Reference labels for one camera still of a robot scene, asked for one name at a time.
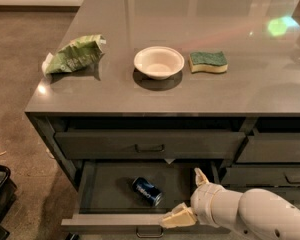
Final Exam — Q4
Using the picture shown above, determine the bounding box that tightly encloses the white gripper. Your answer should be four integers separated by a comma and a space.
160, 168, 244, 228

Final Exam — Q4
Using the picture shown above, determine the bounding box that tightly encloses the blue pepsi can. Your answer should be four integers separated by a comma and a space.
132, 177, 162, 207

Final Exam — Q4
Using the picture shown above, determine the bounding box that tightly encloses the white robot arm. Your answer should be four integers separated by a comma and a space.
160, 168, 300, 240

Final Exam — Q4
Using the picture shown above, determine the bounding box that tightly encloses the middle right drawer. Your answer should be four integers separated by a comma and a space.
221, 166, 300, 187

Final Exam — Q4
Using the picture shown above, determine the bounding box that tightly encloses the open middle drawer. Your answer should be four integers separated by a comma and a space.
62, 160, 229, 238

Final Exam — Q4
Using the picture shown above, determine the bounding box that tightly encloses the top right drawer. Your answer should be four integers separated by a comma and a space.
237, 130, 300, 163

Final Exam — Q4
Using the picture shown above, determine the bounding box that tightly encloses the top left drawer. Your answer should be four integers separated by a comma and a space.
55, 130, 245, 159

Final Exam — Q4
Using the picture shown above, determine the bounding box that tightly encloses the dark grey counter cabinet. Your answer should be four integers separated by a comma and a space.
25, 0, 300, 184

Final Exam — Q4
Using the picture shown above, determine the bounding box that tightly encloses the green yellow sponge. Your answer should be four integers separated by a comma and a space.
189, 51, 228, 74

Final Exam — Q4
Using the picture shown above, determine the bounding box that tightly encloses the white bowl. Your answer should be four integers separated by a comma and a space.
134, 46, 184, 80

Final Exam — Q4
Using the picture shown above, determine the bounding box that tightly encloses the green chip bag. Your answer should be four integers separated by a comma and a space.
42, 34, 106, 77

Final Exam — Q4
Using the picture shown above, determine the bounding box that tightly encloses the black bin with bottles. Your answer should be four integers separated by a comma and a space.
0, 165, 17, 222

